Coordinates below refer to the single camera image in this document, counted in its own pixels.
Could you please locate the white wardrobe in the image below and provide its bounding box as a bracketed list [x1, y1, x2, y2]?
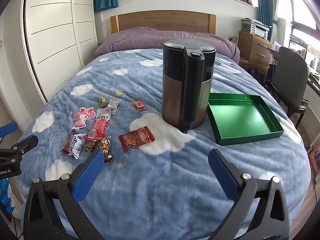
[24, 0, 98, 100]

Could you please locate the dark bag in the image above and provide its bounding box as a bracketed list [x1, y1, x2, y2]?
[240, 64, 268, 88]

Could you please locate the blue bumpy object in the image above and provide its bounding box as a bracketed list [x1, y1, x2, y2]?
[0, 180, 12, 213]

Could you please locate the window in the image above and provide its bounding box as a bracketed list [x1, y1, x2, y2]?
[277, 0, 320, 55]

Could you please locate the dark grey chair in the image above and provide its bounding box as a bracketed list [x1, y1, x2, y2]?
[266, 46, 313, 128]

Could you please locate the dark brown crinkled snack packet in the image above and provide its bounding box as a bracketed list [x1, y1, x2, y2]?
[85, 135, 113, 163]

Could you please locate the blue and white wafer packet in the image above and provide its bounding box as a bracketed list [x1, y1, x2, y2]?
[61, 133, 86, 159]

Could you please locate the wooden dresser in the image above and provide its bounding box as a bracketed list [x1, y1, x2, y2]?
[237, 31, 275, 67]

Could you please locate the small red candy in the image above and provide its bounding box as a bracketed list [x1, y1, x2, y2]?
[132, 100, 147, 111]

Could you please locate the red-brown cracker packet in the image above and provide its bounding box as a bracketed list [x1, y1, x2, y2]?
[118, 126, 156, 153]

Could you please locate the pink character snack packet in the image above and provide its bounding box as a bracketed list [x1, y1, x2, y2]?
[72, 107, 97, 131]

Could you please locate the blue cloud blanket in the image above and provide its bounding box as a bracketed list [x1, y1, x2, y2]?
[19, 47, 312, 240]

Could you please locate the purple pillow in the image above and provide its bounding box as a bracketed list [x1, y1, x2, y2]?
[95, 27, 240, 64]

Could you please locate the grey printer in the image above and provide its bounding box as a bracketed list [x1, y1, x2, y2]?
[241, 18, 272, 40]

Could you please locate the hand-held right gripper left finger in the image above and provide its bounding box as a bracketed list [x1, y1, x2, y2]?
[24, 151, 105, 240]

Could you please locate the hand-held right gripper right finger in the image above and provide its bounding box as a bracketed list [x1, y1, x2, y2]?
[208, 149, 290, 240]

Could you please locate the wooden headboard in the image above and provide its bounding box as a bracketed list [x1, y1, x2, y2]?
[111, 11, 217, 34]

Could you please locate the olive green snack packet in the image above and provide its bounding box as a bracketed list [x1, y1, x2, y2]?
[98, 95, 110, 108]

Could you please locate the clear pale candy packet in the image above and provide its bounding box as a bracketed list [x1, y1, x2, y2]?
[108, 98, 122, 115]

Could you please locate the long red and silver packet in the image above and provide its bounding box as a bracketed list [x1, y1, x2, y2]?
[85, 107, 112, 142]

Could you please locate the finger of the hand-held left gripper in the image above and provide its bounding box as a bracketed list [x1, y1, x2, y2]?
[10, 134, 39, 157]
[0, 122, 18, 137]

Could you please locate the red frame object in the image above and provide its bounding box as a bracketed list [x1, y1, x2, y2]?
[307, 145, 320, 177]

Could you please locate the green tray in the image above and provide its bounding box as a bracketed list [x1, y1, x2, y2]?
[206, 92, 285, 146]

